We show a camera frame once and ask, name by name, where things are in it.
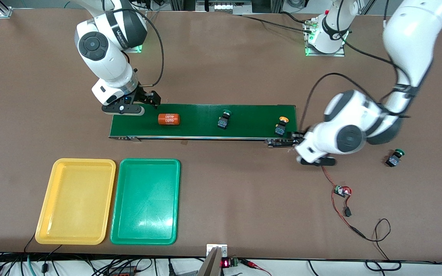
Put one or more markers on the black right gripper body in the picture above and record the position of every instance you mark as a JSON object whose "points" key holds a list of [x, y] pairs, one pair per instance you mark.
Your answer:
{"points": [[142, 96]]}

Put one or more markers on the yellow push button switch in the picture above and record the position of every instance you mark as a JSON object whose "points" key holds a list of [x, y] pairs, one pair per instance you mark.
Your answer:
{"points": [[281, 129]]}

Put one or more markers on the orange printed cylinder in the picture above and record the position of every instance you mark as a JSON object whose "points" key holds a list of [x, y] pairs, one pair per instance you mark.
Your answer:
{"points": [[169, 119]]}

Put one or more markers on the green push button switch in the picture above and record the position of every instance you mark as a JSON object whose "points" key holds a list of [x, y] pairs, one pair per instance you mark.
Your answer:
{"points": [[223, 122], [393, 159]]}

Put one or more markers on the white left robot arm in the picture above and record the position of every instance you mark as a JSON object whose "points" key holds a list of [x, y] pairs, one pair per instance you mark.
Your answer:
{"points": [[343, 119]]}

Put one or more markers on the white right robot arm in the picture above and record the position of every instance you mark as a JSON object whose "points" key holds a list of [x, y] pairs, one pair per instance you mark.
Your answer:
{"points": [[106, 61]]}

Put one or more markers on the green conveyor belt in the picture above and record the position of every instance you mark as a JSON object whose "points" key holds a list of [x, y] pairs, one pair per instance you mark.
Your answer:
{"points": [[251, 115]]}

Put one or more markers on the small green circuit board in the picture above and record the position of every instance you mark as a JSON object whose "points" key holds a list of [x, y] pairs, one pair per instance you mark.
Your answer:
{"points": [[340, 190]]}

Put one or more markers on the small black plug connector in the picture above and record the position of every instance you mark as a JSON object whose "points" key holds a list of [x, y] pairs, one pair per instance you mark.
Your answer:
{"points": [[347, 211]]}

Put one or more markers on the green plastic tray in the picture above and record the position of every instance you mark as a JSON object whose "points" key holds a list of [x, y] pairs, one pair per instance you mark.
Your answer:
{"points": [[146, 201]]}

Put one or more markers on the white power strip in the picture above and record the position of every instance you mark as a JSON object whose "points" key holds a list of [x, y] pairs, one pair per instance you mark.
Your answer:
{"points": [[225, 5]]}

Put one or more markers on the yellow plastic tray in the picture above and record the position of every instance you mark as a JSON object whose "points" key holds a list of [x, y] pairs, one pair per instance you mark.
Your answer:
{"points": [[77, 201]]}

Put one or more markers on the red test lead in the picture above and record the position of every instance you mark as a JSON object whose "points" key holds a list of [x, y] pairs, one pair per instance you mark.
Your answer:
{"points": [[253, 264]]}

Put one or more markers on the red digit display module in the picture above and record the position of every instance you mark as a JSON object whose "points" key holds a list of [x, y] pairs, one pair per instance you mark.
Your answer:
{"points": [[226, 263]]}

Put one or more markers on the aluminium profile bar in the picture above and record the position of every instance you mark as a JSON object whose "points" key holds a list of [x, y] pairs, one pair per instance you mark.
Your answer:
{"points": [[5, 9]]}

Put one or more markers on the orange black power strip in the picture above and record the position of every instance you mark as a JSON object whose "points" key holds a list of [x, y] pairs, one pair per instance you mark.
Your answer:
{"points": [[123, 271]]}

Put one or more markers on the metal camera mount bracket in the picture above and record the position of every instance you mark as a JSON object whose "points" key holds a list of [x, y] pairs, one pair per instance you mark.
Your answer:
{"points": [[216, 260]]}

